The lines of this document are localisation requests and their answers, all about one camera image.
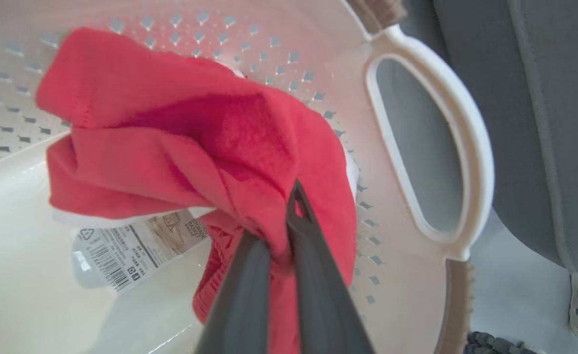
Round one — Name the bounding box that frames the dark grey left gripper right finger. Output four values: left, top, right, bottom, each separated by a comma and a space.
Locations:
286, 179, 376, 354

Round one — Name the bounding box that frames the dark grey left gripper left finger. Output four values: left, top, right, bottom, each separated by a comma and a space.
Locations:
194, 231, 273, 354

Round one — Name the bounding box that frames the red cloth garment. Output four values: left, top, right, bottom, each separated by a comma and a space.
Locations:
35, 27, 358, 354

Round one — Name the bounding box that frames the grey fabric sofa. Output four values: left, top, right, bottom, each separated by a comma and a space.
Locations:
401, 0, 578, 282

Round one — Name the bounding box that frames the white barcode label sticker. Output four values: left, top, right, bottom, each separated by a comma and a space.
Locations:
71, 209, 211, 293

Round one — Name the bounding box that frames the dark grey knitted item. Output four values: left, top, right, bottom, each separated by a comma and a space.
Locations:
464, 331, 545, 354

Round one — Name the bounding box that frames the pale pink perforated laundry basket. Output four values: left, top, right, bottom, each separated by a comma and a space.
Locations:
0, 0, 496, 354

